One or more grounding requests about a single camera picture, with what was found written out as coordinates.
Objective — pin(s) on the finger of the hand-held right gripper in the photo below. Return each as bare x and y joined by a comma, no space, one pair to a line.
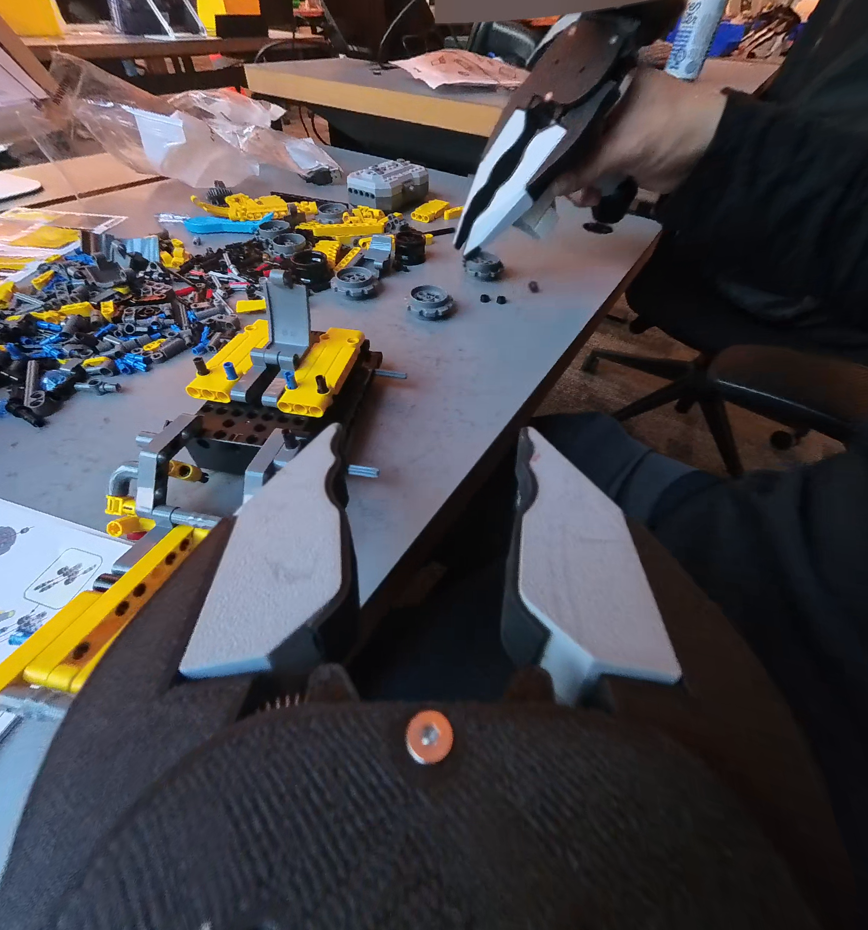
539,181
496,167

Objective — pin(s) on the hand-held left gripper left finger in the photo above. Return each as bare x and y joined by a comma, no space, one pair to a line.
274,567

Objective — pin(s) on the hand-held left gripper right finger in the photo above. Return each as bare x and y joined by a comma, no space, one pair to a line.
594,581

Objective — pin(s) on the grey toothed brick wheel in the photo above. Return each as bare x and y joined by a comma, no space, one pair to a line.
354,282
483,267
431,300

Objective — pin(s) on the yellow black brick vehicle model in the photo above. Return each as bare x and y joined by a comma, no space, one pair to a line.
318,370

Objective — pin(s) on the person's right forearm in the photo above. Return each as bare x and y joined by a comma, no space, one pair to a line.
804,109

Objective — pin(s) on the black desk grommet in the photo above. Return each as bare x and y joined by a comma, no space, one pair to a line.
597,227

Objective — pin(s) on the wood edged desk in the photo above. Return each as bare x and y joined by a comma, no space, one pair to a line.
376,94

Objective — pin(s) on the grey desk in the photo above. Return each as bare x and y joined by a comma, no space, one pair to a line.
441,407

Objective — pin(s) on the person's right hand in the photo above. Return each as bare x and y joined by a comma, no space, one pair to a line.
652,131

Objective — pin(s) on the white paper sheets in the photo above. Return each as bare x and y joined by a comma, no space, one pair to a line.
463,69

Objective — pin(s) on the grey brick motor box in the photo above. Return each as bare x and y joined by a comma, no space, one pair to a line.
388,181

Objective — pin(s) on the black brick tyre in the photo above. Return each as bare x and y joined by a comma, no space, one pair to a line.
410,247
309,267

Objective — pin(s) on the black office chair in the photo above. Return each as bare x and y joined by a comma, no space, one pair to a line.
732,392

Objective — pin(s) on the brick instruction booklet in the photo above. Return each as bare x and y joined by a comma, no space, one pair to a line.
34,574

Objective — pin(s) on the yellow toothed brick part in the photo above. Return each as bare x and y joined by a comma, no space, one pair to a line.
238,207

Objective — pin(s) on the yellow curved brick panel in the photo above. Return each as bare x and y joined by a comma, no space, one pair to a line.
251,305

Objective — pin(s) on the light blue brick separator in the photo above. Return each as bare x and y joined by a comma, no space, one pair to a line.
216,224

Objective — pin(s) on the pile of small brick parts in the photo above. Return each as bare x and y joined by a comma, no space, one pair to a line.
78,327

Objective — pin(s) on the clear plastic bag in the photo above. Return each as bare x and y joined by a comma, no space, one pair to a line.
187,138

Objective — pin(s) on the yellow printed sheet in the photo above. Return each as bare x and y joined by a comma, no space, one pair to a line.
20,240

